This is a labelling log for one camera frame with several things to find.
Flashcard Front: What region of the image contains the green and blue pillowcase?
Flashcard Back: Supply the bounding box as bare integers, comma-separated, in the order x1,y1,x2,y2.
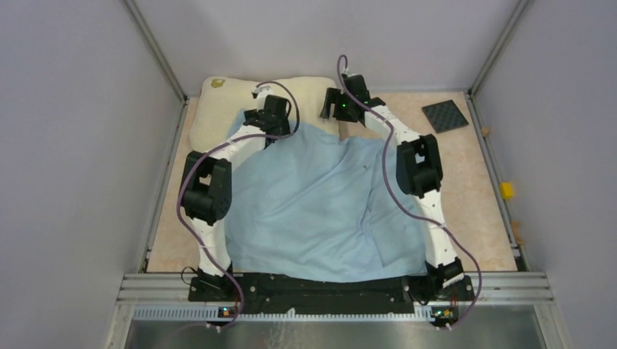
225,123,426,282

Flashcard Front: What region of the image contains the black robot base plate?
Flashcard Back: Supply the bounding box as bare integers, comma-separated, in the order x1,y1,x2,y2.
188,273,475,315

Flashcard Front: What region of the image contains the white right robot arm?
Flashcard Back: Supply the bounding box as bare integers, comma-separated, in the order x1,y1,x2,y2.
321,73,464,300

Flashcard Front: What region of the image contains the small yellow block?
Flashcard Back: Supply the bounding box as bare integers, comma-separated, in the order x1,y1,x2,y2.
498,182,515,200

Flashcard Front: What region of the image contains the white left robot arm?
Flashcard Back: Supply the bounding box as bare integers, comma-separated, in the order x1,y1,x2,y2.
177,88,298,301

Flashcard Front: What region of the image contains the cream yellow pillow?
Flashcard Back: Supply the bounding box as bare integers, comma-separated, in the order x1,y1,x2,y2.
189,76,339,152

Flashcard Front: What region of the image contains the black textured square mat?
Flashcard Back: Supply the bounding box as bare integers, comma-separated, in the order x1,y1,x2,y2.
421,100,469,134

